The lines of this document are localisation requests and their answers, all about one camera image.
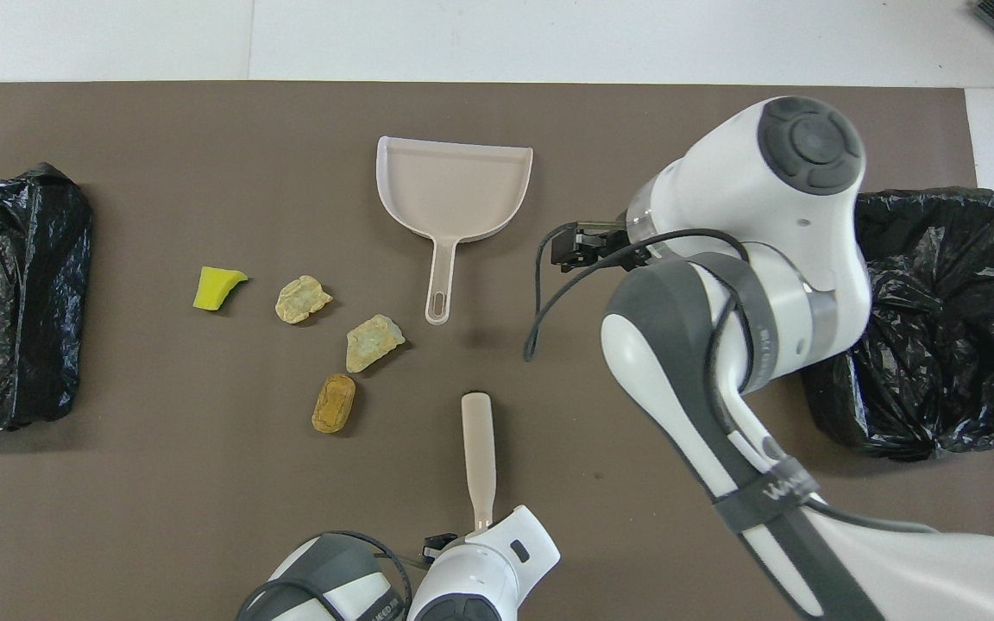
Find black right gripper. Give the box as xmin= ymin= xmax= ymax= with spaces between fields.
xmin=551 ymin=219 xmax=636 ymax=272

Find beige plastic dustpan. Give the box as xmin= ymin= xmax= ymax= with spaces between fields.
xmin=376 ymin=135 xmax=535 ymax=326

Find brown bread shaped foam piece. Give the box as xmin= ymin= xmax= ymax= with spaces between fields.
xmin=311 ymin=373 xmax=357 ymax=434

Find pale beige foam chunk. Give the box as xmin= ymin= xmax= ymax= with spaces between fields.
xmin=345 ymin=314 xmax=406 ymax=374

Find yellowish beige foam chunk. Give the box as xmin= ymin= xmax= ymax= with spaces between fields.
xmin=275 ymin=275 xmax=333 ymax=325

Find yellow sponge wedge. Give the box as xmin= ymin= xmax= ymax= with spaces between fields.
xmin=192 ymin=267 xmax=249 ymax=312

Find black bag lined bin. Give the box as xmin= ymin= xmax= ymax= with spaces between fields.
xmin=0 ymin=162 xmax=93 ymax=433
xmin=799 ymin=187 xmax=994 ymax=462

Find brown table mat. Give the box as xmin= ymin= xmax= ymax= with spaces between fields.
xmin=0 ymin=82 xmax=994 ymax=621

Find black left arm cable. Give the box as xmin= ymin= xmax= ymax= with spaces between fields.
xmin=236 ymin=530 xmax=413 ymax=621

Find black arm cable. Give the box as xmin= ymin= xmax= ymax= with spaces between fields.
xmin=523 ymin=223 xmax=938 ymax=534
xmin=236 ymin=530 xmax=413 ymax=621

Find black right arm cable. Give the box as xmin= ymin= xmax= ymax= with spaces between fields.
xmin=523 ymin=223 xmax=938 ymax=534

